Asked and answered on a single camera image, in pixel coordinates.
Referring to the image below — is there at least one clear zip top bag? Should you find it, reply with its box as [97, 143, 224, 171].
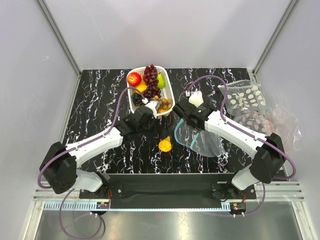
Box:
[174, 119, 226, 157]

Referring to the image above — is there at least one yellow pear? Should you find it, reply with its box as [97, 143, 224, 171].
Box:
[158, 136, 172, 153]

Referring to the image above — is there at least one red apple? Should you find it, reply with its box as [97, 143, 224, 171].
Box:
[127, 72, 142, 87]

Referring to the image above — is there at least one red grape bunch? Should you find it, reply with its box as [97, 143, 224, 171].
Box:
[143, 64, 161, 100]

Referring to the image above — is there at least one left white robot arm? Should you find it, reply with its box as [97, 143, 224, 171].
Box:
[39, 101, 160, 198]

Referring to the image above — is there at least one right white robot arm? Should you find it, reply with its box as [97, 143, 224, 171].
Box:
[173, 98, 286, 199]

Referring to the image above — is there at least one bag of white slices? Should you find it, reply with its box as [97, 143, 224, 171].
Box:
[218, 79, 267, 116]

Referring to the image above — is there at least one bag of pink slices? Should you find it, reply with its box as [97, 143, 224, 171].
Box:
[233, 110, 274, 136]

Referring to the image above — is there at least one crumpled clear plastic bag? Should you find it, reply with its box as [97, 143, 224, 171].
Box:
[268, 104, 304, 152]

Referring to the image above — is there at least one dark purple grape bunch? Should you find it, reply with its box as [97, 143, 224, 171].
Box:
[131, 93, 143, 107]

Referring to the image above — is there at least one yellow lemon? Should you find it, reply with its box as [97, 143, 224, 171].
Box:
[134, 83, 148, 94]

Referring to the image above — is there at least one white perforated plastic basket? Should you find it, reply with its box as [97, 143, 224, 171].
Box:
[126, 64, 175, 119]

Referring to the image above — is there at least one green pear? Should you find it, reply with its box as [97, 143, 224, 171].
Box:
[156, 73, 166, 89]

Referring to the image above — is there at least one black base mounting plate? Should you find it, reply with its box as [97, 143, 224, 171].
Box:
[79, 173, 257, 200]

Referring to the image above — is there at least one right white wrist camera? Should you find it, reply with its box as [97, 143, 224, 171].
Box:
[186, 90, 204, 107]

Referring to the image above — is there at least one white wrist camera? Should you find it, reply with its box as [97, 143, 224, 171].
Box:
[142, 98, 160, 118]
[186, 90, 204, 107]

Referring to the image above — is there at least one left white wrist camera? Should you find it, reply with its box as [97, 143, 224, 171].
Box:
[142, 98, 160, 118]

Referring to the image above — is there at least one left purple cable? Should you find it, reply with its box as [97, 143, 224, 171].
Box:
[37, 87, 148, 238]

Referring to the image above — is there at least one purple cable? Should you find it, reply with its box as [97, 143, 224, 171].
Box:
[37, 87, 148, 238]
[185, 74, 298, 217]

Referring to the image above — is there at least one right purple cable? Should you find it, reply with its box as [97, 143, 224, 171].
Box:
[185, 74, 298, 217]

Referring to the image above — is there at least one aluminium frame rail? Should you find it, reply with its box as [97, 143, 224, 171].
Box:
[32, 181, 305, 202]

